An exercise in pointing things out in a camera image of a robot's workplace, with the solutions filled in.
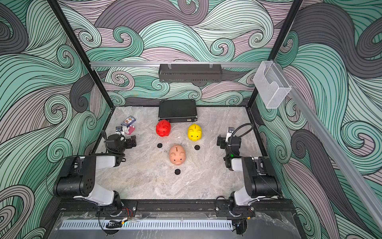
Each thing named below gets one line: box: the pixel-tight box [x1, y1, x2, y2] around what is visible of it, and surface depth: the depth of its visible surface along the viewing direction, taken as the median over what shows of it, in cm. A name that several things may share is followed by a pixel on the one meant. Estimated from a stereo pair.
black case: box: [157, 99, 198, 123], surface depth 116 cm
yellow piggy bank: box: [187, 123, 203, 142], surface depth 96 cm
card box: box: [120, 115, 137, 128], surface depth 111 cm
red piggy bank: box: [155, 119, 172, 137], surface depth 98 cm
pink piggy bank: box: [169, 144, 187, 166], surface depth 85 cm
